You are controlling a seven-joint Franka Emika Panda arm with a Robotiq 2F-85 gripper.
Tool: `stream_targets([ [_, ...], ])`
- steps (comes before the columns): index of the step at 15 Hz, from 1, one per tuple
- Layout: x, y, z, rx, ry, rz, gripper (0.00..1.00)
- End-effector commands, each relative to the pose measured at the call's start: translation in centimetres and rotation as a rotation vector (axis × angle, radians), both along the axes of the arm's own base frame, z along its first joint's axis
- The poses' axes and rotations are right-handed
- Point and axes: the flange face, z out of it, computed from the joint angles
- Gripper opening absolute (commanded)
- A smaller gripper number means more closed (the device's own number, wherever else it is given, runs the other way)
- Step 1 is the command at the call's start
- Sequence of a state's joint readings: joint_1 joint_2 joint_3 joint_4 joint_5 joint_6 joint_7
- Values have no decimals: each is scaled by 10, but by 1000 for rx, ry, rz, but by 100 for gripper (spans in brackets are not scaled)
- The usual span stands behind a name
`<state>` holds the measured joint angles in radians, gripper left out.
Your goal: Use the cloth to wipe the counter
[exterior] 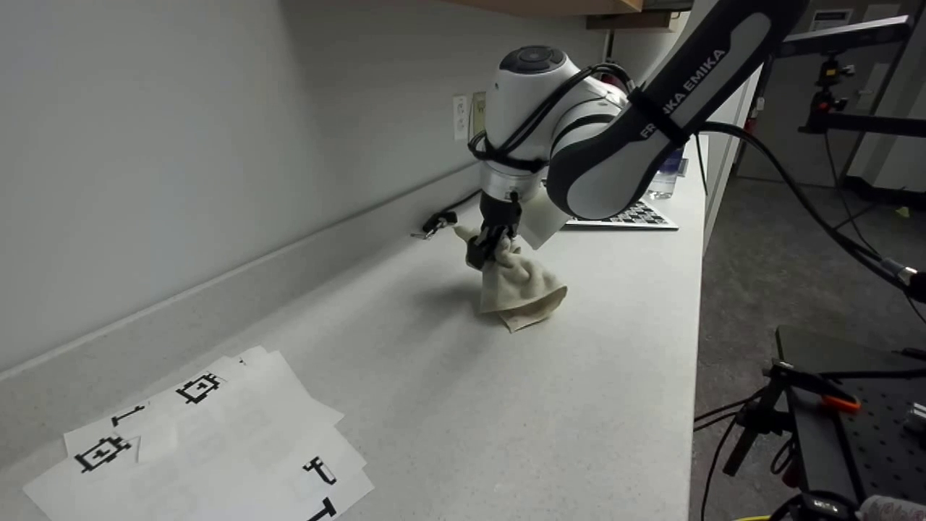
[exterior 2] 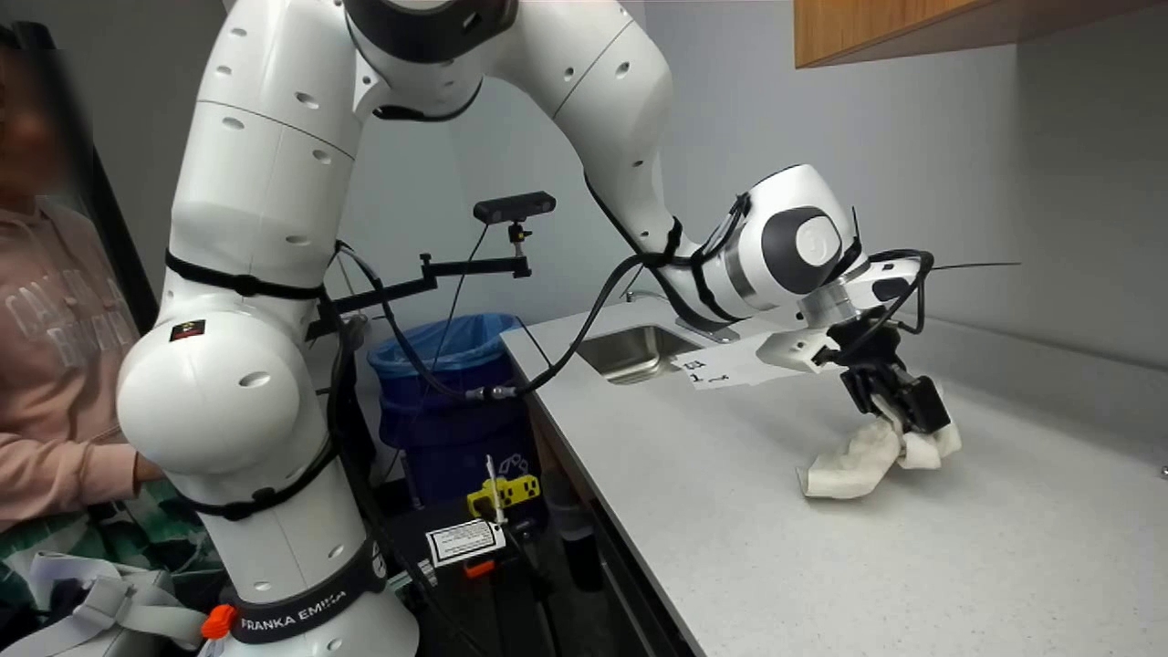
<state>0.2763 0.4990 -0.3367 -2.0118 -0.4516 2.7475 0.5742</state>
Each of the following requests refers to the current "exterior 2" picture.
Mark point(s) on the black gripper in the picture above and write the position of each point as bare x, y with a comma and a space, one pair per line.
875, 364

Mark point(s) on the thin black zip tie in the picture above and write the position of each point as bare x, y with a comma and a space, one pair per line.
978, 263

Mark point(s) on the wooden wall cabinet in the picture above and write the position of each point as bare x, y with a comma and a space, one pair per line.
925, 22

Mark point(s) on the blue trash bin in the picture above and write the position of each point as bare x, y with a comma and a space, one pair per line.
451, 415

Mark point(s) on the steel sink basin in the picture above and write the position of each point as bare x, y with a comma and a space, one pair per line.
634, 348

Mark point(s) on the steel faucet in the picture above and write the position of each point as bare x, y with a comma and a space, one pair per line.
636, 290

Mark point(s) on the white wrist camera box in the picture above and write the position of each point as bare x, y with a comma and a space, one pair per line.
896, 279

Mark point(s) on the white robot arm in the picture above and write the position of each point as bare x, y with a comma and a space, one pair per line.
279, 185

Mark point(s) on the white label plate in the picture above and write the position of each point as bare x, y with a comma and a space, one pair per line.
466, 540

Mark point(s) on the beige cloth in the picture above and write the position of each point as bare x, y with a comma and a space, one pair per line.
860, 465

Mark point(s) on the yellow tag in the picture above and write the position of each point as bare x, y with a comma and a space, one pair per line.
506, 498

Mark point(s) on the person in pink hoodie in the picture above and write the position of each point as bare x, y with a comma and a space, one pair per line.
57, 365

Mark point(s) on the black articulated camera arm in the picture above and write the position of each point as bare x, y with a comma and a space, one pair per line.
426, 279

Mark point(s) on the large marker-printed paper sheet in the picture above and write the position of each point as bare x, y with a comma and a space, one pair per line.
724, 365

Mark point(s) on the black bar-shaped camera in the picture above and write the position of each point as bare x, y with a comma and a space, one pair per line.
517, 207

